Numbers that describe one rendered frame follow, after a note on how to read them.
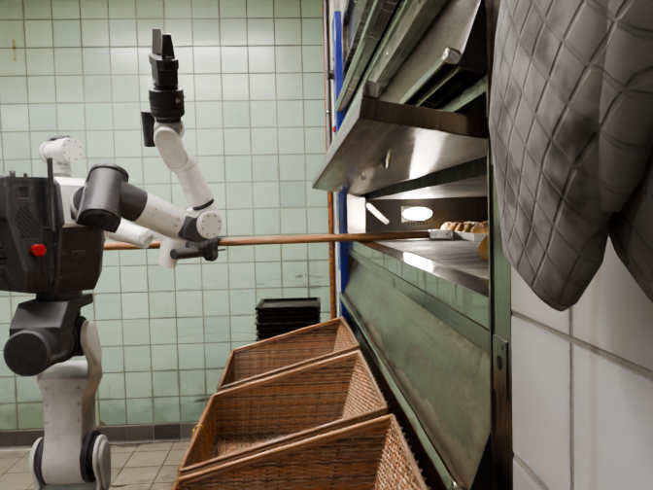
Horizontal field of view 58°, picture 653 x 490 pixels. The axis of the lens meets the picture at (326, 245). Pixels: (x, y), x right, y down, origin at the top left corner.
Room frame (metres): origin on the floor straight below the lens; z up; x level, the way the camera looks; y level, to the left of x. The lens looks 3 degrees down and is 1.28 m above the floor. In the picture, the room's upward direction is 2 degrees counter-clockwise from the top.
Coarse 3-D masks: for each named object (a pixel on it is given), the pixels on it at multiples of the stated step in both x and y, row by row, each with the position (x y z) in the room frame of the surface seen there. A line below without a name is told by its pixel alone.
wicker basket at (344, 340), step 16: (336, 320) 2.43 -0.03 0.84; (288, 336) 2.42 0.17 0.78; (304, 336) 2.42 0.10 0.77; (320, 336) 2.43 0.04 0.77; (336, 336) 2.43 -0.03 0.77; (352, 336) 2.05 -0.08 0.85; (240, 352) 2.41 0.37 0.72; (256, 352) 2.41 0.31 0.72; (272, 352) 2.41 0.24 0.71; (288, 352) 2.42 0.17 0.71; (304, 352) 2.42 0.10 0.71; (320, 352) 2.43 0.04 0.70; (336, 352) 1.89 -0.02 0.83; (224, 368) 2.10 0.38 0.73; (240, 368) 2.40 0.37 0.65; (256, 368) 2.41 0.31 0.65; (272, 368) 2.41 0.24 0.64; (288, 368) 1.88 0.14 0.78; (224, 384) 2.03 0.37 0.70; (240, 384) 1.87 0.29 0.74; (320, 416) 1.89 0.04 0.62
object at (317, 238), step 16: (160, 240) 2.13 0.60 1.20; (224, 240) 2.13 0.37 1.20; (240, 240) 2.13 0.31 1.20; (256, 240) 2.14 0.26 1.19; (272, 240) 2.14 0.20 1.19; (288, 240) 2.14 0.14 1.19; (304, 240) 2.14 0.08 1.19; (320, 240) 2.15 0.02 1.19; (336, 240) 2.15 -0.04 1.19; (352, 240) 2.16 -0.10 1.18; (368, 240) 2.16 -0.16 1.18
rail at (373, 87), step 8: (368, 88) 0.68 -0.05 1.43; (376, 88) 0.68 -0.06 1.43; (360, 96) 0.70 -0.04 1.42; (368, 96) 0.68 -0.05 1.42; (376, 96) 0.68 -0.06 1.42; (352, 104) 0.81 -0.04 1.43; (352, 112) 0.80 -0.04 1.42; (344, 120) 0.93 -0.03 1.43; (336, 136) 1.09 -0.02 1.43; (328, 152) 1.32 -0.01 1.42; (320, 168) 1.77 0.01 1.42
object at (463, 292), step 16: (368, 256) 1.80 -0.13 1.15; (384, 256) 1.48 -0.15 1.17; (400, 256) 1.37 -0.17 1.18; (416, 256) 1.36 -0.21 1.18; (400, 272) 1.26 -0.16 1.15; (416, 272) 1.09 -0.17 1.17; (432, 272) 0.98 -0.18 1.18; (448, 272) 0.97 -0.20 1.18; (464, 272) 0.97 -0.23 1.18; (432, 288) 0.96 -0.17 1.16; (448, 288) 0.87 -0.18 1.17; (464, 288) 0.78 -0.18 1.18; (480, 288) 0.77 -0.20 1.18; (448, 304) 0.87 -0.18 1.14; (464, 304) 0.78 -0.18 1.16; (480, 304) 0.72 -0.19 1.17; (480, 320) 0.72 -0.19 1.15
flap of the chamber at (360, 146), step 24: (360, 120) 0.69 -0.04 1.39; (384, 120) 0.68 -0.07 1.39; (408, 120) 0.69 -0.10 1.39; (432, 120) 0.69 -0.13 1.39; (456, 120) 0.69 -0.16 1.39; (480, 120) 0.69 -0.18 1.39; (336, 144) 1.05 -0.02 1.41; (360, 144) 0.90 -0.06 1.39; (384, 144) 0.86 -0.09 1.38; (408, 144) 0.83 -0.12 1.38; (432, 144) 0.79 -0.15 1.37; (456, 144) 0.76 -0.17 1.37; (480, 144) 0.73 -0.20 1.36; (336, 168) 1.37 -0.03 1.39; (360, 168) 1.29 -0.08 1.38; (408, 168) 1.14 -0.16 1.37; (432, 168) 1.07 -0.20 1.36; (360, 192) 2.25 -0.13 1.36
